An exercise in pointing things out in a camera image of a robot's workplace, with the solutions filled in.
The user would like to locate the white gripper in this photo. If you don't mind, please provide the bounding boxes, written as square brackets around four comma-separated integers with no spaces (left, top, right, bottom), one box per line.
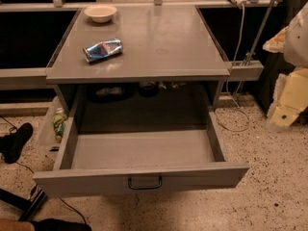
[263,27,308,127]

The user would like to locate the grey top drawer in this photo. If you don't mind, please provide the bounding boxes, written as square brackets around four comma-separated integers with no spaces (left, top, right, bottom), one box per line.
[32,86,250,199]

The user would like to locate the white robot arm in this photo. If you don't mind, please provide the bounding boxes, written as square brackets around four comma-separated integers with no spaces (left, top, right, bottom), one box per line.
[263,3,308,128]

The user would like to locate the grey metal drawer cabinet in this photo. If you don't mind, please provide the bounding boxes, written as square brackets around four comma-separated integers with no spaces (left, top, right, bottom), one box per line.
[47,4,229,104]

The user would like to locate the dark side cabinet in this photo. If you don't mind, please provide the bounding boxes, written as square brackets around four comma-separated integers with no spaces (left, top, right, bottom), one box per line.
[253,53,295,113]

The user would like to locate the grey metal pole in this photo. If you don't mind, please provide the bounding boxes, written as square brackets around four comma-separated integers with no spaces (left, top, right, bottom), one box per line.
[233,0,283,96]

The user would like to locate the white ceramic bowl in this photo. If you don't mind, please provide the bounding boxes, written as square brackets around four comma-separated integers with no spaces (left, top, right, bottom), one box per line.
[84,5,117,23]

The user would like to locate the green plastic bottle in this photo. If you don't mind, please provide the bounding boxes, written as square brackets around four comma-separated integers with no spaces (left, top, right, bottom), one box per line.
[52,108,67,142]

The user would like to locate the black tripod leg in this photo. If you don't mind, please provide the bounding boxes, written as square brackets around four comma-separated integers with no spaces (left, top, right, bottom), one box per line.
[0,189,46,221]

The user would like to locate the black shoe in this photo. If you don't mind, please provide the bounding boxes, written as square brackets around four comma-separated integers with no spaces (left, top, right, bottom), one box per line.
[0,123,33,164]

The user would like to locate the white cable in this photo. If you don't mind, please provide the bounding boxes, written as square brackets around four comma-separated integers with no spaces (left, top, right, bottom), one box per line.
[214,3,251,134]

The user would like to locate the black top drawer handle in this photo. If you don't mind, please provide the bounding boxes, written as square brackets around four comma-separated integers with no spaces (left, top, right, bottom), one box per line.
[128,176,163,191]

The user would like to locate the black floor cable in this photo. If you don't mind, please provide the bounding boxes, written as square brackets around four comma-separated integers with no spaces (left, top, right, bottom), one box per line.
[0,115,88,225]

